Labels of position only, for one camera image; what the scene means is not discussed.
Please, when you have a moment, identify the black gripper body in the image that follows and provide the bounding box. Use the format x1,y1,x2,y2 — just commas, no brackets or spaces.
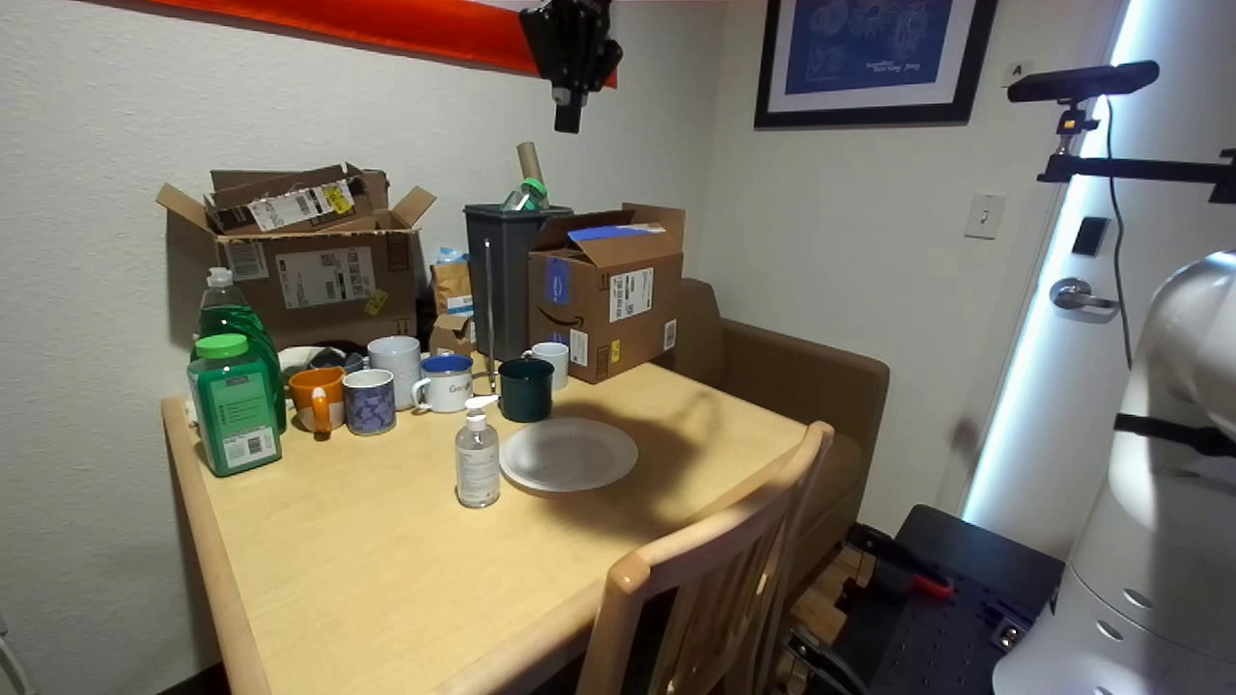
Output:
523,0,621,93

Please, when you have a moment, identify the clear pump bottle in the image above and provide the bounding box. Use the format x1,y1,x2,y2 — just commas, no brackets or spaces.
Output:
457,399,501,511

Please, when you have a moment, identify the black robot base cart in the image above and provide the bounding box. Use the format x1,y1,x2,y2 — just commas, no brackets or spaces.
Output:
781,508,1062,695

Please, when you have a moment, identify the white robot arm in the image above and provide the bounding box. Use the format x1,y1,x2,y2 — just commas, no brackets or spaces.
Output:
621,0,1236,695

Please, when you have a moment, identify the green soda bottle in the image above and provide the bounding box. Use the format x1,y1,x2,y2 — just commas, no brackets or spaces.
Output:
196,267,287,426

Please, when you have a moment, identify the green square bottle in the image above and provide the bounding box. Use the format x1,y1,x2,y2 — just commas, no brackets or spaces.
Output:
191,331,284,478

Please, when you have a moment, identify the cardboard tube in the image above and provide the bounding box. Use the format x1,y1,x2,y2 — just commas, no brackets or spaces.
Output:
519,145,545,185

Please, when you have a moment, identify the dark trash bin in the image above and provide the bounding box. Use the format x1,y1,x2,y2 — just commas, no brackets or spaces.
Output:
463,205,564,358

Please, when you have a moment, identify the sealed cardboard shipping box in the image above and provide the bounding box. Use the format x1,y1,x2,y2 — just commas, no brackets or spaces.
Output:
529,205,684,383

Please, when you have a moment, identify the blue framed picture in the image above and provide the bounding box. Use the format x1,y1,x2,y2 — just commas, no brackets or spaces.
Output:
755,0,997,129

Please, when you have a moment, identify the plain white mug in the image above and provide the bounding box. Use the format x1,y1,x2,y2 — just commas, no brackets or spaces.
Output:
527,340,569,389

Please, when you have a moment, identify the dark green mug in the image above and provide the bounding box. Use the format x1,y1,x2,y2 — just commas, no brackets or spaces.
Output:
497,357,553,423

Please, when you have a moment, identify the open cardboard box stack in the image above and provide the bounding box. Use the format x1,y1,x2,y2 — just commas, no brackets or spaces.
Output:
154,167,434,348

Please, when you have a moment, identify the tall white mug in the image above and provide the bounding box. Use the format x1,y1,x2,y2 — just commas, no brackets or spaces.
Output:
367,336,423,410

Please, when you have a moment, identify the white mug blue rim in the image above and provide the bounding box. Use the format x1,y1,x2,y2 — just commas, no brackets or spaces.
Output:
415,357,472,412

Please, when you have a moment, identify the blue patterned mug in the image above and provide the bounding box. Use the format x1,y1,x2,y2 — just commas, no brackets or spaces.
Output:
344,370,394,437

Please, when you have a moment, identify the white round plate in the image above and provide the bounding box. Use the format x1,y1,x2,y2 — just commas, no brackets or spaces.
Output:
497,416,639,496

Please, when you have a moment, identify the orange mug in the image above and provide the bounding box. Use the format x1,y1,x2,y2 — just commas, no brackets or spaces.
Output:
291,366,344,441

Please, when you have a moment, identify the brown upholstered bench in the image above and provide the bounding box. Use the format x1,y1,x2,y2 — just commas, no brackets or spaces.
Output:
663,278,893,594

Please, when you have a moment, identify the wooden chair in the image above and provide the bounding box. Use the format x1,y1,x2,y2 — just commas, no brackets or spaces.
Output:
575,423,835,695

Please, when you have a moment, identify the black camera on stand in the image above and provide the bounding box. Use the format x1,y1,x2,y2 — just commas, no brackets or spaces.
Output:
1007,64,1158,106

